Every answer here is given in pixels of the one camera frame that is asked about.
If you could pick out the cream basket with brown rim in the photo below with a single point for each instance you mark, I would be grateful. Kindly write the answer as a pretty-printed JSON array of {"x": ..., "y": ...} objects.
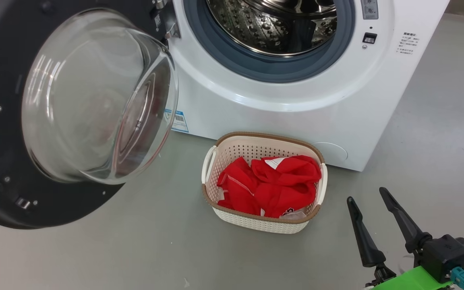
[{"x": 256, "y": 223}]

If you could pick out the stainless steel washing machine drum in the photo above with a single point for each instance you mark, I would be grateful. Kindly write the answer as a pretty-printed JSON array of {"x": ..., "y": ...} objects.
[{"x": 264, "y": 28}]

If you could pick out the round black washer door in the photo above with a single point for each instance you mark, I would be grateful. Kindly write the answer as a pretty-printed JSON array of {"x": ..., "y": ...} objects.
[{"x": 95, "y": 100}]

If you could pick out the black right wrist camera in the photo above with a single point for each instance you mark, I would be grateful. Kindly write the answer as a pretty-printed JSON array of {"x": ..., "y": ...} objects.
[{"x": 445, "y": 253}]

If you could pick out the blue energy label sticker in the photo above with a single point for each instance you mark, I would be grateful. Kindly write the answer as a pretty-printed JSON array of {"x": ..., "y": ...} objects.
[{"x": 180, "y": 121}]

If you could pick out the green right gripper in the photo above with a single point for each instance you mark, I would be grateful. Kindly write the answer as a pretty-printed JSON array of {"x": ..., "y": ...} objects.
[{"x": 413, "y": 282}]

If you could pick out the red garment with white lining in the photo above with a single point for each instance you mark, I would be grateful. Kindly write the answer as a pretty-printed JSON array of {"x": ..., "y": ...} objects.
[{"x": 236, "y": 189}]

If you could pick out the grey instruction sticker label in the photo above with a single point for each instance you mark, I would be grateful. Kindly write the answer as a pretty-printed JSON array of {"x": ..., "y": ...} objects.
[{"x": 369, "y": 9}]

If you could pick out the white front-load washing machine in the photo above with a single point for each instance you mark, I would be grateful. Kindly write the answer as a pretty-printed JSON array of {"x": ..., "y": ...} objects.
[{"x": 256, "y": 108}]

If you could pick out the printed text label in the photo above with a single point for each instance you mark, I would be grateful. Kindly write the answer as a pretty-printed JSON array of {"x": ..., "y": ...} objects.
[{"x": 407, "y": 43}]

